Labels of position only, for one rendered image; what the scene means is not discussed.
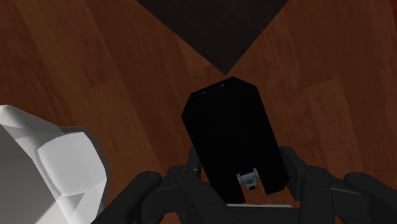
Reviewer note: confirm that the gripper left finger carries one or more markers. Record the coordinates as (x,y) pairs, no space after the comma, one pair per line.
(173,192)

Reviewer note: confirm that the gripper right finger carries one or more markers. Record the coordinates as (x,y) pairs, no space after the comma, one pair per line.
(322,192)

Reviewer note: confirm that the black angular box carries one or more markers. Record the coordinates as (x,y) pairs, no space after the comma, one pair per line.
(232,133)

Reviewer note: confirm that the white faceted object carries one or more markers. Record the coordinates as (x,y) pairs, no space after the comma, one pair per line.
(46,173)

